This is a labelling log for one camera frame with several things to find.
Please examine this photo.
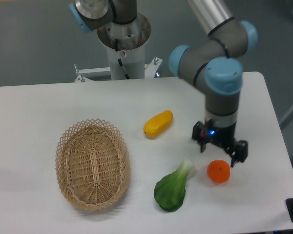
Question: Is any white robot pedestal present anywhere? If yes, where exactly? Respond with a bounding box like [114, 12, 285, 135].
[74, 13, 163, 82]

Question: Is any orange tangerine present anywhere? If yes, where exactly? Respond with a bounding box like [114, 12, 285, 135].
[207, 160, 230, 183]

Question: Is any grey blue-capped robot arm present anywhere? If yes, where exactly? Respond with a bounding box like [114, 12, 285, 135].
[69, 0, 258, 165]

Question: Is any green bok choy vegetable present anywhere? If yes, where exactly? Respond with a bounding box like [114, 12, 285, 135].
[153, 159, 195, 212]

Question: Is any woven wicker basket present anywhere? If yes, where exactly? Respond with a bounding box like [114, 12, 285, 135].
[55, 119, 130, 211]

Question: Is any black cable on pedestal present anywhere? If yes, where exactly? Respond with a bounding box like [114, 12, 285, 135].
[114, 39, 131, 80]

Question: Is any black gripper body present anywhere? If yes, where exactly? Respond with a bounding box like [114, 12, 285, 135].
[204, 111, 237, 149]

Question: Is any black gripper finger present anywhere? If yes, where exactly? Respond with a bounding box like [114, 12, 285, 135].
[225, 139, 248, 168]
[191, 121, 210, 153]

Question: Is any yellow mango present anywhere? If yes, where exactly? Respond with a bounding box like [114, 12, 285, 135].
[143, 110, 173, 138]

